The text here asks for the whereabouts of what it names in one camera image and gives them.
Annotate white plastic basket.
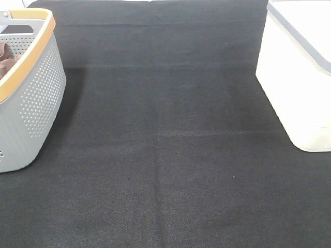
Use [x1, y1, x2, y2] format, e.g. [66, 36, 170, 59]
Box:
[255, 1, 330, 152]

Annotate grey perforated laundry basket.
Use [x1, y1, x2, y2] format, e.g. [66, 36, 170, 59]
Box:
[1, 8, 66, 173]

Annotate black table cloth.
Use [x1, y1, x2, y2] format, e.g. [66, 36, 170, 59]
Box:
[1, 1, 330, 247]

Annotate brown towels in basket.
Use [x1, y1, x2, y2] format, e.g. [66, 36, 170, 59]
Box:
[0, 42, 22, 79]

